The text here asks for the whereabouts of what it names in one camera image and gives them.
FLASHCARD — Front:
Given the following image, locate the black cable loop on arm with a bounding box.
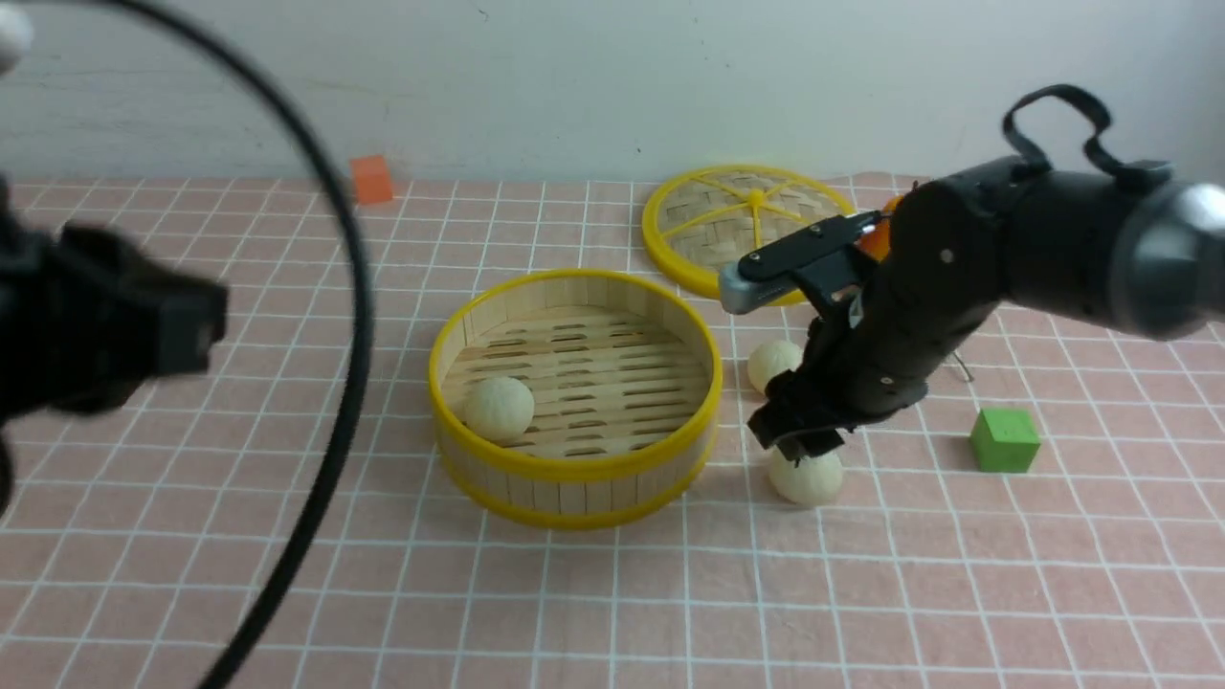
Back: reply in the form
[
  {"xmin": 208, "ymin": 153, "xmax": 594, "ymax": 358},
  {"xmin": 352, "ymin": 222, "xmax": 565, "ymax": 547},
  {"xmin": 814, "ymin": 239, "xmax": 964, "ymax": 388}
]
[{"xmin": 1001, "ymin": 85, "xmax": 1174, "ymax": 190}]

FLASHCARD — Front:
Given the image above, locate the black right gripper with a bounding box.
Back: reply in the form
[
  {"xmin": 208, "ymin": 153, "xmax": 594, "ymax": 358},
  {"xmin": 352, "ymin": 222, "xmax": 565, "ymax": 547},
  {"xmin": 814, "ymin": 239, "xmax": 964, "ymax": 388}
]
[{"xmin": 748, "ymin": 181, "xmax": 1003, "ymax": 463}]

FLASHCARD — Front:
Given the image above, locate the orange yellow toy pear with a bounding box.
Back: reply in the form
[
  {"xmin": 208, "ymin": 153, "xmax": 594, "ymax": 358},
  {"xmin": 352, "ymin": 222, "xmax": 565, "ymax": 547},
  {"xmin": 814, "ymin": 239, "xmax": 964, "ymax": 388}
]
[{"xmin": 858, "ymin": 192, "xmax": 904, "ymax": 264}]

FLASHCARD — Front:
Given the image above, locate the orange foam cube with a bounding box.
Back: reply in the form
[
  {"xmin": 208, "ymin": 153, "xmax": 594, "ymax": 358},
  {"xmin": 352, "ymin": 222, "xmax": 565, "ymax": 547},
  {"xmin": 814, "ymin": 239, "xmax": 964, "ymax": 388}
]
[{"xmin": 349, "ymin": 154, "xmax": 394, "ymax": 206}]

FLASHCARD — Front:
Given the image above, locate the green foam cube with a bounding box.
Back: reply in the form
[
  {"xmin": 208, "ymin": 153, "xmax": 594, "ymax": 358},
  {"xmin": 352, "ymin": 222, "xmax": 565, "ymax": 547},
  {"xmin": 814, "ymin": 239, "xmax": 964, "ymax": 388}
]
[{"xmin": 969, "ymin": 407, "xmax": 1042, "ymax": 474}]

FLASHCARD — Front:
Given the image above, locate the white bun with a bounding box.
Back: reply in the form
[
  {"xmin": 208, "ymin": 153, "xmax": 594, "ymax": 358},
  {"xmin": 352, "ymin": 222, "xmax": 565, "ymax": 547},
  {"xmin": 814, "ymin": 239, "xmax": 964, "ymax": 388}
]
[
  {"xmin": 768, "ymin": 447, "xmax": 844, "ymax": 508},
  {"xmin": 746, "ymin": 340, "xmax": 802, "ymax": 395},
  {"xmin": 462, "ymin": 376, "xmax": 535, "ymax": 443}
]

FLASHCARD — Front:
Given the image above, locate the bamboo steamer tray yellow rim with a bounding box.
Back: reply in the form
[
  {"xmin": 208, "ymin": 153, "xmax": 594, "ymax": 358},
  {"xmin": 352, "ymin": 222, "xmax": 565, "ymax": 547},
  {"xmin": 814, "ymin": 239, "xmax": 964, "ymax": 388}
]
[{"xmin": 428, "ymin": 268, "xmax": 724, "ymax": 528}]

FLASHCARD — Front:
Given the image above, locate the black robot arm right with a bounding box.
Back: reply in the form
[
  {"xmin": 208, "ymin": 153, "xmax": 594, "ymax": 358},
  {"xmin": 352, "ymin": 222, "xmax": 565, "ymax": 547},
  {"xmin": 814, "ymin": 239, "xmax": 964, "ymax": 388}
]
[{"xmin": 725, "ymin": 158, "xmax": 1223, "ymax": 459}]

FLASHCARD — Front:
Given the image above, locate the black blurred left robot arm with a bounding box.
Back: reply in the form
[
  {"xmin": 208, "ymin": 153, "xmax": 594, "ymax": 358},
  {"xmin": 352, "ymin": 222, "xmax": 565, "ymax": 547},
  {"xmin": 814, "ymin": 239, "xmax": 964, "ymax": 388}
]
[{"xmin": 1, "ymin": 185, "xmax": 229, "ymax": 424}]

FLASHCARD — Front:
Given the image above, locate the pink checked tablecloth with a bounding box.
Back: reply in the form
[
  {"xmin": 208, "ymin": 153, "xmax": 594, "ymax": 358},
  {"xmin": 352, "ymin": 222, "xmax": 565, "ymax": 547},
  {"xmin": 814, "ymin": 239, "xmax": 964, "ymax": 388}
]
[{"xmin": 1, "ymin": 178, "xmax": 1224, "ymax": 688}]

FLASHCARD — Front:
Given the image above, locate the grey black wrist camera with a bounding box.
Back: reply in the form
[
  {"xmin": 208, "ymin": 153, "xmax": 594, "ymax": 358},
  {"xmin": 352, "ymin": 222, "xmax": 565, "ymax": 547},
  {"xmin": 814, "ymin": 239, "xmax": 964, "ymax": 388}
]
[{"xmin": 718, "ymin": 211, "xmax": 889, "ymax": 315}]

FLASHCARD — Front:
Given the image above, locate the woven steamer lid yellow rim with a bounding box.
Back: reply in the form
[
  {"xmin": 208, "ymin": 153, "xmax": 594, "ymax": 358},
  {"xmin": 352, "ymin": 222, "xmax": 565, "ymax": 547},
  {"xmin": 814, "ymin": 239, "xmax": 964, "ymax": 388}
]
[{"xmin": 639, "ymin": 166, "xmax": 854, "ymax": 300}]

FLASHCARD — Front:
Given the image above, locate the black blurred foreground cable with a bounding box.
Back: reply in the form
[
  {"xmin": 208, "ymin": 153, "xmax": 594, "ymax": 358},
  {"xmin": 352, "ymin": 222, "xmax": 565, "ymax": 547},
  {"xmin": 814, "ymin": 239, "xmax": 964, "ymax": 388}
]
[{"xmin": 91, "ymin": 0, "xmax": 376, "ymax": 689}]

